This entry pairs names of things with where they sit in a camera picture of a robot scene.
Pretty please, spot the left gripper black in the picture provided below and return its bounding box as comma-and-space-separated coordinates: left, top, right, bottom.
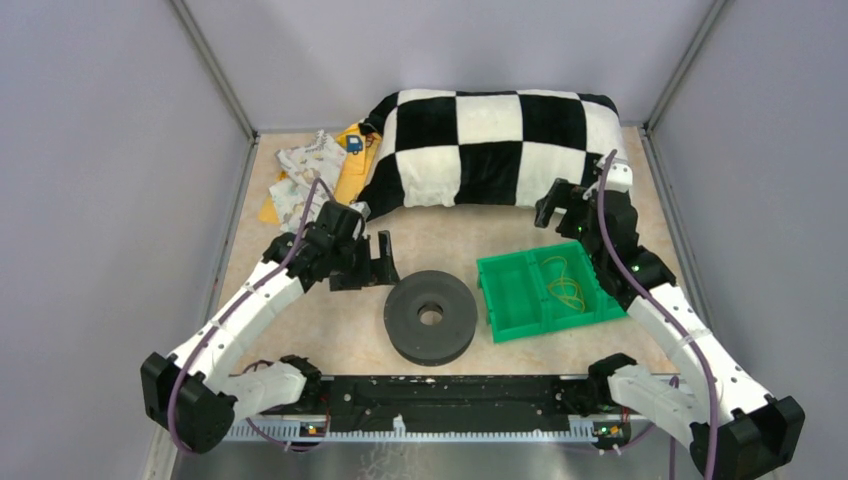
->
330, 230, 399, 291

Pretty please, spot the dark grey filament spool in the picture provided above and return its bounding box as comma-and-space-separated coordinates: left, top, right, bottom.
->
383, 270, 478, 367

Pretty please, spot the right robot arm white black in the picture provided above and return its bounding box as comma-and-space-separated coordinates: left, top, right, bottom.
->
535, 179, 806, 479

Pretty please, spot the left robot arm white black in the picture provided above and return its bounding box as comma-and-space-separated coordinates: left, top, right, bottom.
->
140, 201, 400, 454

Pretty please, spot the green three-compartment bin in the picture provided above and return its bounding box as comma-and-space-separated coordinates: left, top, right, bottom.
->
477, 241, 625, 343

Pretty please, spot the white patterned cloth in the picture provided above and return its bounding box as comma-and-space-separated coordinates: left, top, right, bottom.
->
269, 130, 346, 232

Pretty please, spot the black white checkered blanket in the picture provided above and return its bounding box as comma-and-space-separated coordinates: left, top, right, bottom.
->
354, 89, 628, 219

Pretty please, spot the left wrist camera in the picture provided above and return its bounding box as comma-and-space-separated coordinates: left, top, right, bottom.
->
350, 202, 371, 220

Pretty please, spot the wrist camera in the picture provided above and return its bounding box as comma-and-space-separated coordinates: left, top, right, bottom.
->
599, 159, 633, 194
350, 202, 371, 220

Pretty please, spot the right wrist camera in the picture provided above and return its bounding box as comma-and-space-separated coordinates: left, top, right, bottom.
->
599, 159, 633, 194

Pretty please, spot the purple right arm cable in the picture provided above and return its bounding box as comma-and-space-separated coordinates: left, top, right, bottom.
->
596, 149, 721, 480

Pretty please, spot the yellow wire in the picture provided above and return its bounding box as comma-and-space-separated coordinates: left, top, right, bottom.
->
539, 255, 587, 314

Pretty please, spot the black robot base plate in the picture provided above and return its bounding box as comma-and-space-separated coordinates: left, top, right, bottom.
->
267, 375, 631, 434

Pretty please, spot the grey slotted cable duct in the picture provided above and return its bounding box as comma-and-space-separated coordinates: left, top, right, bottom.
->
224, 415, 631, 444

